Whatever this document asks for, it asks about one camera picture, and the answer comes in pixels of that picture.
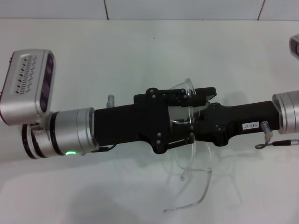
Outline right gripper silver connector stud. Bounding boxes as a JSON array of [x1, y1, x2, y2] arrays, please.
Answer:
[[261, 120, 274, 140]]

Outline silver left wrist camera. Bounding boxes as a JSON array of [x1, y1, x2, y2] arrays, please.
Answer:
[[0, 48, 57, 126]]

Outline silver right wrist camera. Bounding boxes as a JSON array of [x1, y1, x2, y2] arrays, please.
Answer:
[[289, 34, 299, 59]]

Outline clear white glasses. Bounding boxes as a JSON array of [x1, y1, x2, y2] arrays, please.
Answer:
[[163, 78, 213, 207]]

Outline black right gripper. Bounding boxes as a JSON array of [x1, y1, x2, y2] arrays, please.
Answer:
[[193, 100, 280, 147]]

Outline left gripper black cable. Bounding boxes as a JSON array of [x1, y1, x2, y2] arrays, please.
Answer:
[[90, 144, 115, 153]]

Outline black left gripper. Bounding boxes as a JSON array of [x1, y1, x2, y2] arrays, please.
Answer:
[[93, 88, 206, 155]]

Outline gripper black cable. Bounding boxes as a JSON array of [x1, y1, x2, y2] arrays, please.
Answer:
[[90, 144, 115, 153], [255, 139, 299, 149]]

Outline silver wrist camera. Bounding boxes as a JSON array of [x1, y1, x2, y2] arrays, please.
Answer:
[[289, 34, 299, 59], [0, 48, 57, 126]]

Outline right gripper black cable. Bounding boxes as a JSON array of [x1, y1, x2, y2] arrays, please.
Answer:
[[255, 139, 299, 149]]

